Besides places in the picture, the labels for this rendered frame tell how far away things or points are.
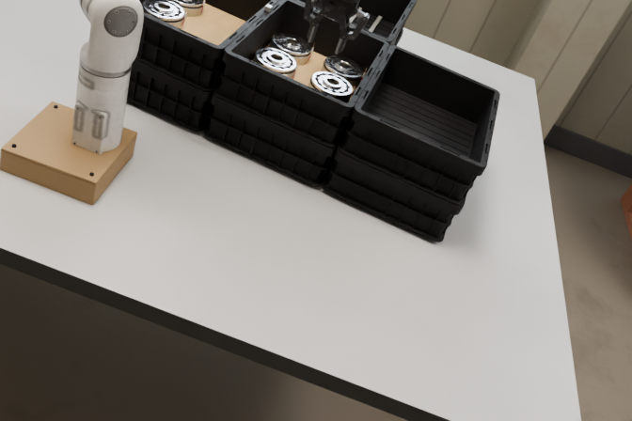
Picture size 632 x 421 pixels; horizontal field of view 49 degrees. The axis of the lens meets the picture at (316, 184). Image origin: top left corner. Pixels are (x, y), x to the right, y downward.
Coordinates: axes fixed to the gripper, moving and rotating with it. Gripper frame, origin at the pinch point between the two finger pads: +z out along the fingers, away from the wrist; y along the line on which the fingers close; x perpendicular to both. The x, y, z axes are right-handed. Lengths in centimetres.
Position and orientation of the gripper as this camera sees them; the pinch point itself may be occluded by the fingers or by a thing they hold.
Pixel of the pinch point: (325, 40)
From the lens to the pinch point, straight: 150.5
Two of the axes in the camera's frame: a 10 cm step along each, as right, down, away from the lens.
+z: -3.0, 7.6, 5.8
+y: 9.1, 4.2, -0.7
